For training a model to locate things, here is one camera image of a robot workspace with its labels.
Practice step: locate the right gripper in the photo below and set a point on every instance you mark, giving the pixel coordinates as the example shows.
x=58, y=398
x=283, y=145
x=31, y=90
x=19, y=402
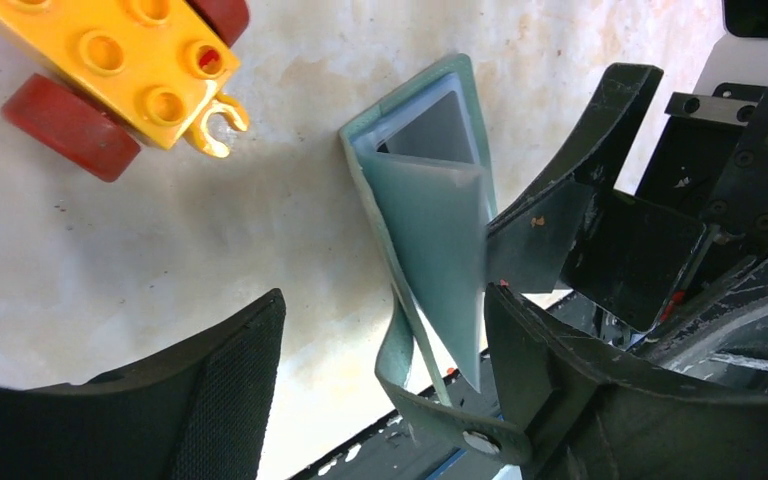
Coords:
x=678, y=273

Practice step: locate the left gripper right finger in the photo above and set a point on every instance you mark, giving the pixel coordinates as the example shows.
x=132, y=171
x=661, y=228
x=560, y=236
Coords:
x=574, y=407

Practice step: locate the green card holder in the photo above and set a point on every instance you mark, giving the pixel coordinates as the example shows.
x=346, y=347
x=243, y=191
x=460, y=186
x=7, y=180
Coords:
x=419, y=159

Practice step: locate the yellow toy brick car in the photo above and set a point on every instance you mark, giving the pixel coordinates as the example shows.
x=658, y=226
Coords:
x=120, y=74

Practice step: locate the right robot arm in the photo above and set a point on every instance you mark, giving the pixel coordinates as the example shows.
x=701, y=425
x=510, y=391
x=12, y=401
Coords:
x=755, y=40

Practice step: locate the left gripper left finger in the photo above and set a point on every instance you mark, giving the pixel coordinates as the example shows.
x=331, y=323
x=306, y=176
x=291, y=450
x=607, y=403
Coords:
x=195, y=410

